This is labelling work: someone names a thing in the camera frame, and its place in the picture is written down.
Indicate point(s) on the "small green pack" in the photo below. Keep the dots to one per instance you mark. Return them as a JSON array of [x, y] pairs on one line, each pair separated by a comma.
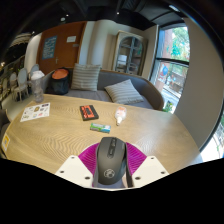
[[100, 127]]

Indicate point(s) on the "upright striped cushion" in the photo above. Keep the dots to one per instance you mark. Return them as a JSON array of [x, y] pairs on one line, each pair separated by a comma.
[[85, 77]]

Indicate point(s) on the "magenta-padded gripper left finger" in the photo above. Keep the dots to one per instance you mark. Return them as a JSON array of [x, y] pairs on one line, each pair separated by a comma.
[[75, 168]]

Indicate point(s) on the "small clear bottle orange label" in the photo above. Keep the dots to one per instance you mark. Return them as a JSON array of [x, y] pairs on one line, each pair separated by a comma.
[[120, 115]]

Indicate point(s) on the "small white sign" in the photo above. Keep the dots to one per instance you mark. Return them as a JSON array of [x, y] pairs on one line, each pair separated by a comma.
[[71, 39]]

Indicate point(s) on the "black and orange bag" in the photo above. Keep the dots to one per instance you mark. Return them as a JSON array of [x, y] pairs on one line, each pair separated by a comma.
[[60, 81]]

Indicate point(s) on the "clear shaker bottle white lid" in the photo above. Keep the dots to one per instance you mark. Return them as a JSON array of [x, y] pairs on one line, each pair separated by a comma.
[[37, 88]]

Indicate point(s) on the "large black-framed window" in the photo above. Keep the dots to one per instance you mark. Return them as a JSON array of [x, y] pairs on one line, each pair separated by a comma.
[[173, 66]]

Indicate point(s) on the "arched glass-door cabinet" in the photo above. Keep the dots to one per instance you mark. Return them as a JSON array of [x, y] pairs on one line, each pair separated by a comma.
[[130, 53]]

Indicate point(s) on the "blue poster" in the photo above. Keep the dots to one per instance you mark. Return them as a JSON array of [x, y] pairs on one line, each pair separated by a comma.
[[49, 47]]

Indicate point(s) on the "dark grey computer mouse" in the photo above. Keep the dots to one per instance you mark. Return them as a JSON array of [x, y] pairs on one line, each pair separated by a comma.
[[110, 163]]

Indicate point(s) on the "orange wooden door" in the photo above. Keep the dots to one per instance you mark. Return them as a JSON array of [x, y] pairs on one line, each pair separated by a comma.
[[68, 55]]

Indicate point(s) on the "black and red box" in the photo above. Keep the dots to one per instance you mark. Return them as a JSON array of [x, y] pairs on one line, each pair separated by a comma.
[[89, 112]]

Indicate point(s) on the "group of white chairs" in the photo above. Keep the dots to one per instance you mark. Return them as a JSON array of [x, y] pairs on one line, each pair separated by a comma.
[[21, 81]]

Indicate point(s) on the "flat-lying striped cushion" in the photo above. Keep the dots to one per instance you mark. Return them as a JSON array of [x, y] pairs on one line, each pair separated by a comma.
[[123, 91]]

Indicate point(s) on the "yellow square sticker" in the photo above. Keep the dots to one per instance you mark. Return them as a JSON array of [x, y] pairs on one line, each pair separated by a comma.
[[5, 143]]

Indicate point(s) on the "grey curved sofa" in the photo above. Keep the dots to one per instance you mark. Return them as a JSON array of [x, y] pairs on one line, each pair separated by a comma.
[[148, 90]]

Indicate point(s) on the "white printed sticker sheet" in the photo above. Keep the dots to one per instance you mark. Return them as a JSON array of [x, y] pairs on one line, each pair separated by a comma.
[[35, 112]]

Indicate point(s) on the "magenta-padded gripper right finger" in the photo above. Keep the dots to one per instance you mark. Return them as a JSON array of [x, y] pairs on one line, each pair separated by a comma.
[[148, 170]]

